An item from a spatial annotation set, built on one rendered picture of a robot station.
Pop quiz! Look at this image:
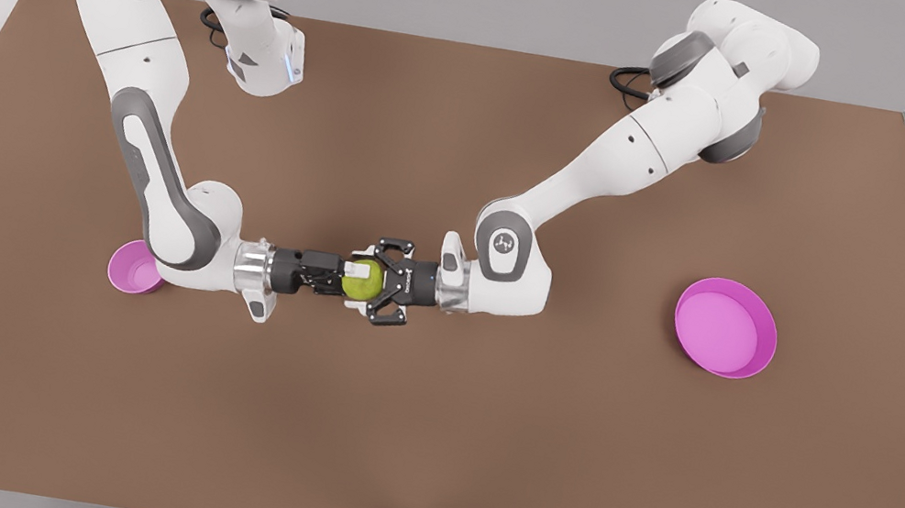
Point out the black cable loop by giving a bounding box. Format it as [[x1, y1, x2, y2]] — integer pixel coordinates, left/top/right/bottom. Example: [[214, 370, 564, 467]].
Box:
[[606, 61, 664, 105], [194, 0, 292, 63]]

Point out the pink plate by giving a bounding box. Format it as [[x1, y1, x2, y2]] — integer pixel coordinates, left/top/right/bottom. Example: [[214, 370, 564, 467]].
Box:
[[664, 271, 788, 387]]

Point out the small pink bowl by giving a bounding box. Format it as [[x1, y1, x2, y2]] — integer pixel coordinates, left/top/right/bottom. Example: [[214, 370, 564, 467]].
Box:
[[104, 236, 171, 301]]

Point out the green apple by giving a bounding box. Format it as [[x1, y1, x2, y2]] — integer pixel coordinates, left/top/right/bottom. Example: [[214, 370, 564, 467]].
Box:
[[337, 255, 389, 306]]

